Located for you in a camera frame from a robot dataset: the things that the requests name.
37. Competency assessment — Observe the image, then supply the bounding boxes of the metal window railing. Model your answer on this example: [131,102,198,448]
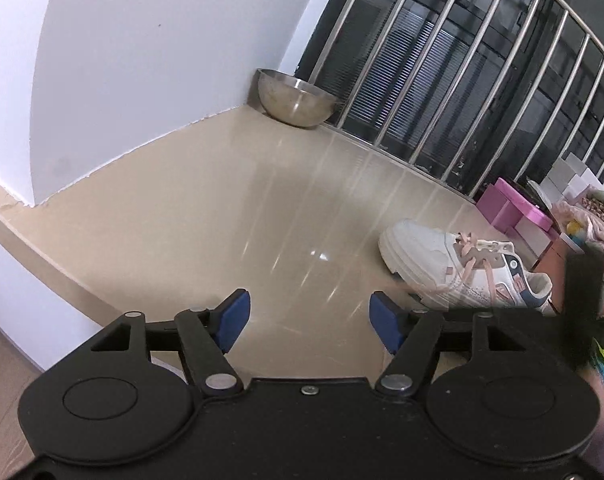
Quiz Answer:
[297,0,604,201]

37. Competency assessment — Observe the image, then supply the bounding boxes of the stack of white boxes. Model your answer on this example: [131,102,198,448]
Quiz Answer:
[544,157,604,203]

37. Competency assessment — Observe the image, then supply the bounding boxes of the white sneaker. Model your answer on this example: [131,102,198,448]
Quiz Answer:
[378,219,554,317]

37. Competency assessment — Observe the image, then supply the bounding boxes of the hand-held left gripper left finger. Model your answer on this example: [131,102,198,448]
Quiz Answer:
[89,288,253,401]

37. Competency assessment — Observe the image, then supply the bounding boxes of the dark window with blinds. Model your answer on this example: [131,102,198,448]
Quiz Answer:
[299,0,604,198]

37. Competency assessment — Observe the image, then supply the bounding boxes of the flat pink box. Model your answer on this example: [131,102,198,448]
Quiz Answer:
[497,178,553,231]

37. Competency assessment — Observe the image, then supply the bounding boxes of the pile of folded blankets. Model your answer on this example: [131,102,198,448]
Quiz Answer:
[554,187,604,271]

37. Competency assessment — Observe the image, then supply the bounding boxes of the pale white box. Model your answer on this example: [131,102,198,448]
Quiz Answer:
[514,215,560,268]

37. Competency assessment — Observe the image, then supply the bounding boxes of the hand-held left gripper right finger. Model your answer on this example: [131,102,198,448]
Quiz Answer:
[369,291,533,400]

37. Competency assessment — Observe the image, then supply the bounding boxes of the brown cardboard box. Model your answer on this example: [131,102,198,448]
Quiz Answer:
[537,235,583,306]

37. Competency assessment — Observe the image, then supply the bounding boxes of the small pink box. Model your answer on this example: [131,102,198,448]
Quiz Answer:
[476,184,525,233]

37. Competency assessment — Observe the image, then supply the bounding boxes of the pink shoelace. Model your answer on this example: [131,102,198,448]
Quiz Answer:
[449,232,500,306]

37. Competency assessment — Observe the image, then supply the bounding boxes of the stainless steel bowl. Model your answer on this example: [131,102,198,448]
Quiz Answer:
[256,68,337,128]

